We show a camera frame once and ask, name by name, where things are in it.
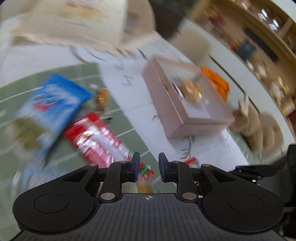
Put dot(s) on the brown plush teddy bear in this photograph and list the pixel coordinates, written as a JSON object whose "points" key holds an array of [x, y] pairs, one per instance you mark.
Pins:
{"points": [[260, 130]]}

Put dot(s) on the wooden shelf with items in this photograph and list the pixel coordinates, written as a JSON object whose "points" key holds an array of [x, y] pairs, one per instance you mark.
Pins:
{"points": [[262, 24]]}

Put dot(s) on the cream cartoon paper bag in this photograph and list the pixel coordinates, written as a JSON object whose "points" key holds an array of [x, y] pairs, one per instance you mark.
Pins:
{"points": [[116, 27]]}

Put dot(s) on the brown cracker pack red ends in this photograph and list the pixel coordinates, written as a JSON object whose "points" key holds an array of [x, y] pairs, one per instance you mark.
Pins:
{"points": [[147, 180]]}

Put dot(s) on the orange plastic bag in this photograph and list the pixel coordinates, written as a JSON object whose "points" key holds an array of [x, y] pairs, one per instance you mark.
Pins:
{"points": [[219, 83]]}

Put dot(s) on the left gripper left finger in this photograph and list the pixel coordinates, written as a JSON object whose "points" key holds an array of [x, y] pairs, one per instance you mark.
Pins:
{"points": [[115, 175]]}

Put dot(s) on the small brown wrapped candy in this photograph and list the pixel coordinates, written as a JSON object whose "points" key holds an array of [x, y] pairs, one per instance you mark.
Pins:
{"points": [[101, 99]]}

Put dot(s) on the pink cardboard box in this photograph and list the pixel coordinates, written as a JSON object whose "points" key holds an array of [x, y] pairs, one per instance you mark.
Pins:
{"points": [[181, 117]]}

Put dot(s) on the round yellow pastry packet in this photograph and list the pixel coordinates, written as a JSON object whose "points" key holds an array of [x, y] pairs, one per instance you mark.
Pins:
{"points": [[191, 90]]}

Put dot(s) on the blue white snack bag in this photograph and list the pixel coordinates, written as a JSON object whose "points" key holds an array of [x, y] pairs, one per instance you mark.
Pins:
{"points": [[43, 117]]}

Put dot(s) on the red striped snack pack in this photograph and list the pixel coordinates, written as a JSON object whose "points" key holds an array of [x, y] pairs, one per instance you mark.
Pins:
{"points": [[96, 142]]}

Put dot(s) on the beige chair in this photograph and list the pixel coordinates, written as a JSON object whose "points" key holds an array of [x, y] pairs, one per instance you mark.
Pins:
{"points": [[192, 44]]}

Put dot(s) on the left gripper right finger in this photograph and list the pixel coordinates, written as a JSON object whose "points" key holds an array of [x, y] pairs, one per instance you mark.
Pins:
{"points": [[182, 175]]}

